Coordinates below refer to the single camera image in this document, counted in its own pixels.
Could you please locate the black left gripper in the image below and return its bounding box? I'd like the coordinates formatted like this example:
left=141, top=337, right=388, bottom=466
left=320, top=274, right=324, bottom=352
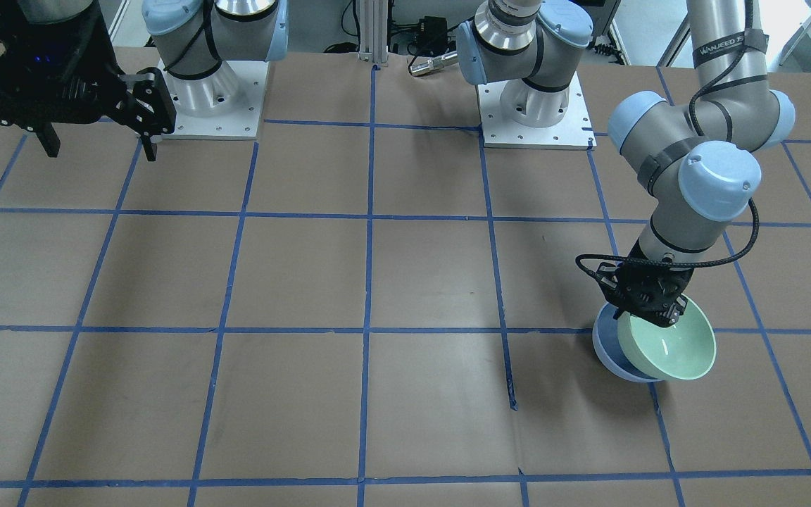
left=595, top=262, right=694, bottom=328

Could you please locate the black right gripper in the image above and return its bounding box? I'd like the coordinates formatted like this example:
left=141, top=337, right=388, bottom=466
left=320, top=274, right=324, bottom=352
left=0, top=1, right=176, bottom=163

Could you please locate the green bowl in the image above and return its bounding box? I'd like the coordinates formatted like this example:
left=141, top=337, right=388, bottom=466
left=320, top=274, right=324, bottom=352
left=617, top=298, right=717, bottom=381

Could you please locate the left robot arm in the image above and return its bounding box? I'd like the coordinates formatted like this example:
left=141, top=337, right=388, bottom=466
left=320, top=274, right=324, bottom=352
left=455, top=1, right=796, bottom=327

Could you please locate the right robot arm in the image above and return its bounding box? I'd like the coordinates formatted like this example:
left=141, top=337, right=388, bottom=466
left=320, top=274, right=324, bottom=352
left=0, top=1, right=289, bottom=161

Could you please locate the blue bowl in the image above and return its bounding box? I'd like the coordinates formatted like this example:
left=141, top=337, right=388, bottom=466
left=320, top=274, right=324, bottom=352
left=592, top=303, right=659, bottom=383

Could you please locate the black power adapter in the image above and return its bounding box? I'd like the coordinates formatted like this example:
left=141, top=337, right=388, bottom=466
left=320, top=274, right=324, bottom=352
left=415, top=16, right=447, bottom=51

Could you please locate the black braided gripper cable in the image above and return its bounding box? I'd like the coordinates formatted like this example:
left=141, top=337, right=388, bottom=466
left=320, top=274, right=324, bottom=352
left=574, top=197, right=762, bottom=279

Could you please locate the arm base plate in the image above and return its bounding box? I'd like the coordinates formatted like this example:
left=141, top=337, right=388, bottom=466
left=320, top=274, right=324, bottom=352
left=162, top=61, right=270, bottom=141
left=477, top=73, right=596, bottom=150

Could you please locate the aluminium frame post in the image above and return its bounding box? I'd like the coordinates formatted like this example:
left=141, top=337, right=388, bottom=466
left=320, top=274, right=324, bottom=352
left=353, top=0, right=390, bottom=68

